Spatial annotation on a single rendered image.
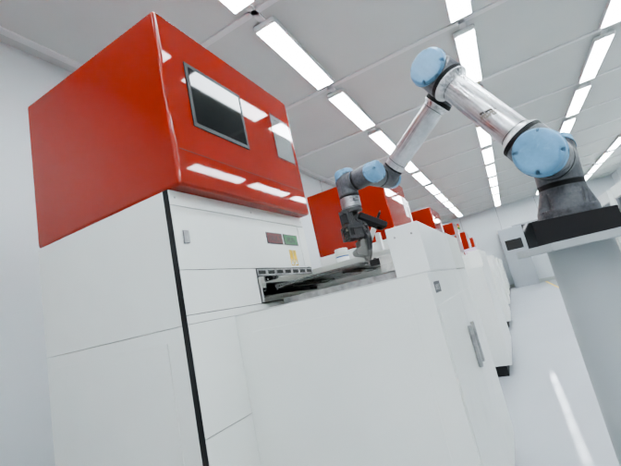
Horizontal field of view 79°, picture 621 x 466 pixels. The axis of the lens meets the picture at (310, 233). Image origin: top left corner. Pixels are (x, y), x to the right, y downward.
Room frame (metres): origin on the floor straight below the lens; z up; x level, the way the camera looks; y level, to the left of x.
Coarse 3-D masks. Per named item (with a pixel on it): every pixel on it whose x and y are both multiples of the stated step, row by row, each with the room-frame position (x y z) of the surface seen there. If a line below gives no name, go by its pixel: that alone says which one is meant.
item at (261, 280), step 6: (264, 276) 1.41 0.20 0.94; (270, 276) 1.44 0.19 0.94; (276, 276) 1.49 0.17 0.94; (282, 276) 1.52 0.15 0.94; (288, 276) 1.57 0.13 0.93; (294, 276) 1.61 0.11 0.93; (300, 276) 1.66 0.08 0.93; (258, 282) 1.39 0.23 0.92; (264, 282) 1.41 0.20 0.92; (270, 282) 1.44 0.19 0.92; (276, 282) 1.51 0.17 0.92; (264, 288) 1.40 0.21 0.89; (264, 294) 1.39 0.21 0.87; (270, 294) 1.42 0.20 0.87; (276, 294) 1.46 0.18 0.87; (282, 294) 1.50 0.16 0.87; (288, 294) 1.54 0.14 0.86; (294, 294) 1.58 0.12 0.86; (264, 300) 1.39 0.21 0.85; (270, 300) 1.42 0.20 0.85
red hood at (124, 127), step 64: (128, 64) 1.10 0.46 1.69; (192, 64) 1.18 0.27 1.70; (64, 128) 1.27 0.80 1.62; (128, 128) 1.12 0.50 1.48; (192, 128) 1.13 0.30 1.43; (256, 128) 1.48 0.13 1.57; (64, 192) 1.28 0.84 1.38; (128, 192) 1.14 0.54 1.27; (192, 192) 1.14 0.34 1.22; (256, 192) 1.39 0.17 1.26
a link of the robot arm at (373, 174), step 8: (376, 160) 1.28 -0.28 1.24; (360, 168) 1.29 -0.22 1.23; (368, 168) 1.27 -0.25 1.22; (376, 168) 1.26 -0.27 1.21; (352, 176) 1.31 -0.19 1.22; (360, 176) 1.29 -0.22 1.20; (368, 176) 1.28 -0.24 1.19; (376, 176) 1.27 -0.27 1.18; (384, 176) 1.30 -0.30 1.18; (352, 184) 1.33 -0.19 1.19; (360, 184) 1.32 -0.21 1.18; (368, 184) 1.31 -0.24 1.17; (376, 184) 1.34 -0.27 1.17
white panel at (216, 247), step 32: (192, 224) 1.13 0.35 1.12; (224, 224) 1.27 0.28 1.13; (256, 224) 1.44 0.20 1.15; (288, 224) 1.68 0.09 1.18; (192, 256) 1.11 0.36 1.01; (224, 256) 1.24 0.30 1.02; (256, 256) 1.41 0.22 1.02; (288, 256) 1.62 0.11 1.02; (192, 288) 1.10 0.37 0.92; (224, 288) 1.22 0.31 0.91; (256, 288) 1.37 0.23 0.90; (192, 320) 1.08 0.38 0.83
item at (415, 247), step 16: (416, 224) 1.03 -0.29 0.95; (400, 240) 1.05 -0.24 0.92; (416, 240) 1.03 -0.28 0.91; (432, 240) 1.18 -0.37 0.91; (400, 256) 1.05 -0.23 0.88; (416, 256) 1.04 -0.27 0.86; (432, 256) 1.11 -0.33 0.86; (448, 256) 1.41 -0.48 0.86; (400, 272) 1.06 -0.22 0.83; (416, 272) 1.04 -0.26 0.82
